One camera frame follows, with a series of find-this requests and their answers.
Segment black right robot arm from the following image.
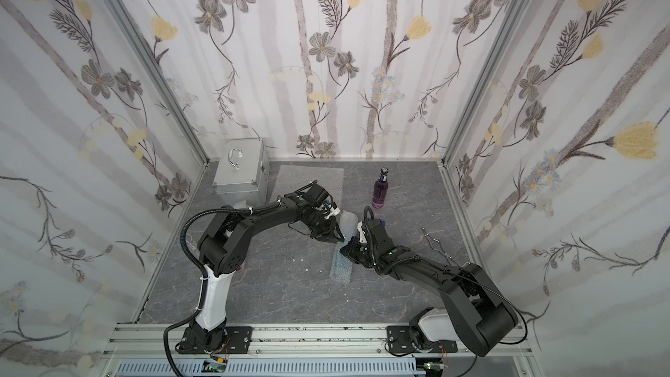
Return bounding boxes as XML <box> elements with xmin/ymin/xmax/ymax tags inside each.
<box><xmin>340</xmin><ymin>237</ymin><xmax>519</xmax><ymax>357</ymax></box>

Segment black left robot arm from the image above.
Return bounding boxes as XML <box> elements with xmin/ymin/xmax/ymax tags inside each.
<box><xmin>179</xmin><ymin>181</ymin><xmax>345</xmax><ymax>333</ymax></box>

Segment bubble wrap sheet stack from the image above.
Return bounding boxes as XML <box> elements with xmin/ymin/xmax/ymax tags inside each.
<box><xmin>268</xmin><ymin>165</ymin><xmax>344</xmax><ymax>205</ymax></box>

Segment purple glass bottle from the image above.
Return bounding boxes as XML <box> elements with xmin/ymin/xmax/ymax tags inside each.
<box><xmin>372</xmin><ymin>167</ymin><xmax>389</xmax><ymax>209</ymax></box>

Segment silver metal first-aid case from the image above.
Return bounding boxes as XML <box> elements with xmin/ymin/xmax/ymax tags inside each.
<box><xmin>213</xmin><ymin>138</ymin><xmax>270</xmax><ymax>206</ymax></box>

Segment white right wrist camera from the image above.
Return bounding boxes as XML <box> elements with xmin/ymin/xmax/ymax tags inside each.
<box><xmin>357</xmin><ymin>222</ymin><xmax>367</xmax><ymax>245</ymax></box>

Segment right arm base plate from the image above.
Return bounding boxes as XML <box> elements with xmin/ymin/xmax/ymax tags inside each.
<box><xmin>385</xmin><ymin>325</ymin><xmax>458</xmax><ymax>356</ymax></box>

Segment white slotted cable duct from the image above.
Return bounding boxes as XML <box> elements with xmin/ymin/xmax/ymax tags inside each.
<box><xmin>114</xmin><ymin>358</ymin><xmax>427</xmax><ymax>377</ymax></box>

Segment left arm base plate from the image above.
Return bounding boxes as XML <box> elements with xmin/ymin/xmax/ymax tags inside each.
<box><xmin>176</xmin><ymin>323</ymin><xmax>253</xmax><ymax>354</ymax></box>

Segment aluminium frame rail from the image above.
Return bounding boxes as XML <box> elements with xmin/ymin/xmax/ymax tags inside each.
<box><xmin>104</xmin><ymin>323</ymin><xmax>535</xmax><ymax>360</ymax></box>

